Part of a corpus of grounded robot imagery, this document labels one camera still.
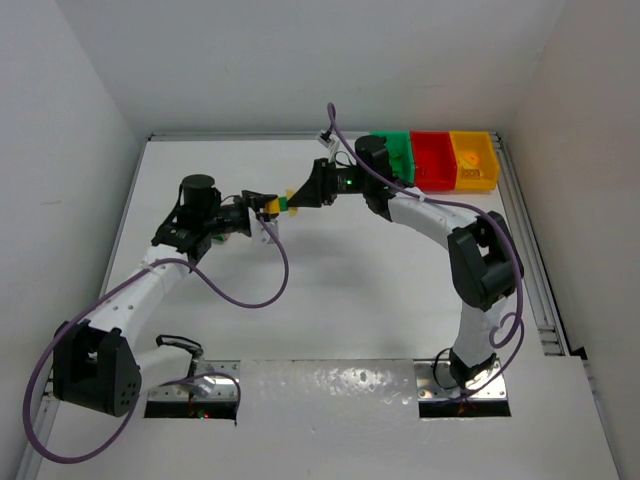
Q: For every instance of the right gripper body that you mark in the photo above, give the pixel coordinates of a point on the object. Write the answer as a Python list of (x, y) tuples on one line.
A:
[(322, 181)]

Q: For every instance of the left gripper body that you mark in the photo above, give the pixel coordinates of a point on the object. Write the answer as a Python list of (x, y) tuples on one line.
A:
[(252, 206)]

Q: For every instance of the yellow green bee lego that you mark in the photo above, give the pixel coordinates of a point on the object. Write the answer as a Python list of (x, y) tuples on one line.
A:
[(281, 204)]

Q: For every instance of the tan lego plate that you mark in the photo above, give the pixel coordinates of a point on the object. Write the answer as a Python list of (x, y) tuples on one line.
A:
[(471, 174)]

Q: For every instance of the orange lego piece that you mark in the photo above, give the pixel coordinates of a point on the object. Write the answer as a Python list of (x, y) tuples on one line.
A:
[(471, 158)]

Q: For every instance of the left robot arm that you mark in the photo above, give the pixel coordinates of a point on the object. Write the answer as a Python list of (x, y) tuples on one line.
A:
[(94, 362)]

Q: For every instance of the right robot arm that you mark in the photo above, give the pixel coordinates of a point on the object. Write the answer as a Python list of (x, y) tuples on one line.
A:
[(485, 267)]

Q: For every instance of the green plastic bin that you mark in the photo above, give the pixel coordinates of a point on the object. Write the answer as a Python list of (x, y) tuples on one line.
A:
[(398, 144)]

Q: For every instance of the red plastic bin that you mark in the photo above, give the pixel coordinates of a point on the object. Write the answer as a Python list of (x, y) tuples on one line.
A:
[(434, 151)]

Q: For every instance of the yellow plastic bin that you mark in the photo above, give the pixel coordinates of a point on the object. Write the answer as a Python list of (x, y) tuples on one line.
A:
[(478, 167)]

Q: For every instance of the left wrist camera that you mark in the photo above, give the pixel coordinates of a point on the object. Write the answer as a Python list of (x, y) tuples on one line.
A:
[(264, 233)]

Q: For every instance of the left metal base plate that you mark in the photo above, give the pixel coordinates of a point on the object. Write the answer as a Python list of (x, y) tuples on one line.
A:
[(209, 381)]

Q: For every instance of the metal base plate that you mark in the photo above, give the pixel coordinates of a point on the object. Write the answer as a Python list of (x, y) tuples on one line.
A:
[(434, 382), (209, 381)]

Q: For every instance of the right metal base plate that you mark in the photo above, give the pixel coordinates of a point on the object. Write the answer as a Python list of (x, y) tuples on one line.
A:
[(434, 382)]

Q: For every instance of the aluminium frame rail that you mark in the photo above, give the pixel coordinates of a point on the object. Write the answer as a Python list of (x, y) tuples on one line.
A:
[(544, 312)]

